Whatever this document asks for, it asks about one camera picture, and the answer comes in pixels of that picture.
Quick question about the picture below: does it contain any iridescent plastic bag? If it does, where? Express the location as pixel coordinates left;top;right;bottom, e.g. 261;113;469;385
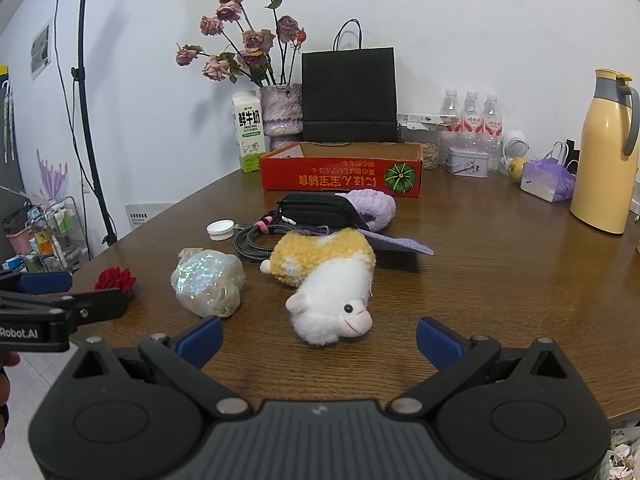
170;250;246;319

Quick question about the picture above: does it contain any white bottle cap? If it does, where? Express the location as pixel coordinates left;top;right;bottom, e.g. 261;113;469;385
206;219;236;243

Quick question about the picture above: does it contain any white round device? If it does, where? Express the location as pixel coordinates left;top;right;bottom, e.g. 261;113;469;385
501;130;532;161

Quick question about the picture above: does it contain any yellow thermos jug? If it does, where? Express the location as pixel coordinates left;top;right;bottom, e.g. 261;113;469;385
570;68;640;235

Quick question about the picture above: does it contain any person's left hand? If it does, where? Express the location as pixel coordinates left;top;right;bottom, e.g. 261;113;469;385
0;351;22;448

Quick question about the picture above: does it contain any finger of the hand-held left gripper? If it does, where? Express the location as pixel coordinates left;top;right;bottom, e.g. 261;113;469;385
0;288;129;333
0;270;73;296

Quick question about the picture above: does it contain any pale printed tin box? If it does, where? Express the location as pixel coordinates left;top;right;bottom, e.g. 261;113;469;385
446;146;490;179

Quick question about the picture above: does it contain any purple speckled vase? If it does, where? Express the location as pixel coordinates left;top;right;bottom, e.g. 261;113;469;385
259;83;304;138

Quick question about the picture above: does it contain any clear water bottle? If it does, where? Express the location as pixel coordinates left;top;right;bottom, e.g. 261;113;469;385
481;93;503;171
461;91;485;151
439;88;465;148

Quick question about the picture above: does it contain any purple feathery decoration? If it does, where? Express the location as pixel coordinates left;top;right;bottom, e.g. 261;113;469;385
36;149;70;201

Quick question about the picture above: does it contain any grey braided cable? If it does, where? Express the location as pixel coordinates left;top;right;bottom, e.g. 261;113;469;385
233;217;301;262

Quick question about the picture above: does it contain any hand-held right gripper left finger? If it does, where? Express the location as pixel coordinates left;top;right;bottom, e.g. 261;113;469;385
72;316;253;418

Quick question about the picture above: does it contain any dark blue cloth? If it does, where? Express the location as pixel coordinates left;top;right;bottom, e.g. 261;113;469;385
276;191;368;233

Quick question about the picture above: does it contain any crumpled paper pile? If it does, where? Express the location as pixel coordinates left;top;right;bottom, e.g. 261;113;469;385
602;427;640;480

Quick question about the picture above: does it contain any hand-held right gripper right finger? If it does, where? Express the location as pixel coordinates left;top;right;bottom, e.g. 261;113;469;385
389;317;571;416

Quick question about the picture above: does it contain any red cardboard box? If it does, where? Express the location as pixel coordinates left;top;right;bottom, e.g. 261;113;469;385
259;141;425;198

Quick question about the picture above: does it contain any red fabric flower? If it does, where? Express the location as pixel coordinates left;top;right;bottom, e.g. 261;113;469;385
94;267;137;301

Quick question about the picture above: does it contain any white flat carton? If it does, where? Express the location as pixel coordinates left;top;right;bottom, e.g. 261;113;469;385
397;112;463;132

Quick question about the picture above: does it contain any black light stand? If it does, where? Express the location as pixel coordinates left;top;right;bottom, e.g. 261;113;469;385
30;0;121;247

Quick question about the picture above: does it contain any clear storage container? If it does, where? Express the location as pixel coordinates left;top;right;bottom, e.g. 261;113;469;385
398;127;441;171

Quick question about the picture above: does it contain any green white milk carton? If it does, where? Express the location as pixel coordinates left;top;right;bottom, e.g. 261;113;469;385
231;89;267;173

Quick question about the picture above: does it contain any wall paper notice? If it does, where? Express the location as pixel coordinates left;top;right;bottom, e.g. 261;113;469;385
30;24;53;80

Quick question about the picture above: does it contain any wire storage rack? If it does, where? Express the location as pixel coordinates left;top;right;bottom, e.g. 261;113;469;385
0;195;93;273

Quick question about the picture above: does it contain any black paper bag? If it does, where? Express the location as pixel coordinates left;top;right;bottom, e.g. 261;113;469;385
301;18;398;144

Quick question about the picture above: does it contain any pink basket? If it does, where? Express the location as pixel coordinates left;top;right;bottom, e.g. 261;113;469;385
4;205;36;256

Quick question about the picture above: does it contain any purple gift bag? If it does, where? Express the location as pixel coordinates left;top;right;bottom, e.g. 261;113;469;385
520;141;577;203

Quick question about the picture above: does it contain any dried pink roses bouquet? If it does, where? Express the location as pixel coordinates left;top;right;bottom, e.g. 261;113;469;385
175;0;308;87

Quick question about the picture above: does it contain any white yellow plush sheep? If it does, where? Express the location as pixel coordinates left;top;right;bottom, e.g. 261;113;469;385
260;227;377;347

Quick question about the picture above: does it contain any purple felt cloth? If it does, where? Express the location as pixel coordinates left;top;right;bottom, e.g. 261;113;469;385
295;225;435;257

